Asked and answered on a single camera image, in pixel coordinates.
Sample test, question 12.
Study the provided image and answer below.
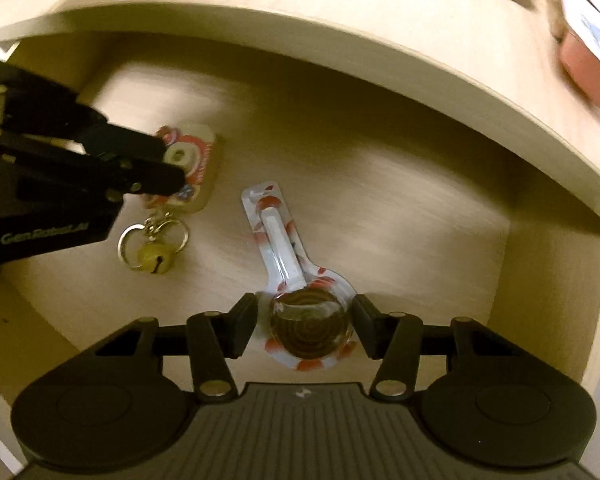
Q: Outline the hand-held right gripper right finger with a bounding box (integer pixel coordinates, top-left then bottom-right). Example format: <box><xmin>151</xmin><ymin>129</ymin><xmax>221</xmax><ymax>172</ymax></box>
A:
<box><xmin>352</xmin><ymin>293</ymin><xmax>507</xmax><ymax>403</ymax></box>

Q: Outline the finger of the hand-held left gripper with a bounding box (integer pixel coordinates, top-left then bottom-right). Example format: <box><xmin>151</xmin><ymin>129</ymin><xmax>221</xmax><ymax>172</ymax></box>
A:
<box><xmin>0</xmin><ymin>54</ymin><xmax>167</xmax><ymax>162</ymax></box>
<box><xmin>0</xmin><ymin>126</ymin><xmax>187</xmax><ymax>204</ymax></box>

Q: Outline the cream red keychain with bell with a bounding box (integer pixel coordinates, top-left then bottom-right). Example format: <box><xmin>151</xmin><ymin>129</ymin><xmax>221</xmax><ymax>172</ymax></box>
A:
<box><xmin>117</xmin><ymin>124</ymin><xmax>222</xmax><ymax>277</ymax></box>

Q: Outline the white front wooden drawer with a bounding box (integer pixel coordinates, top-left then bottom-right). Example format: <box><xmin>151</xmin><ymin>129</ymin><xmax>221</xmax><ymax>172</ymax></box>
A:
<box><xmin>0</xmin><ymin>30</ymin><xmax>600</xmax><ymax>463</ymax></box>

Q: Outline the pink cup with printed lid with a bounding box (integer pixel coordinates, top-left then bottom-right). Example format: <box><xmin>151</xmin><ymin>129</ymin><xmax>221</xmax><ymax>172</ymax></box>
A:
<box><xmin>549</xmin><ymin>0</ymin><xmax>600</xmax><ymax>111</ymax></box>

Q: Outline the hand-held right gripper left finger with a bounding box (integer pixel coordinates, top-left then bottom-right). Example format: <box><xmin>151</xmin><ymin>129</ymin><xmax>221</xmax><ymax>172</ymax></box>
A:
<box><xmin>95</xmin><ymin>292</ymin><xmax>259</xmax><ymax>402</ymax></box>

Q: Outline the chocolate swirl lollipop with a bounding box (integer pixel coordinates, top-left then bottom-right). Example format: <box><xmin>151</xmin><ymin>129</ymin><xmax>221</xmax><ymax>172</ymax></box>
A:
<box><xmin>241</xmin><ymin>182</ymin><xmax>359</xmax><ymax>374</ymax></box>

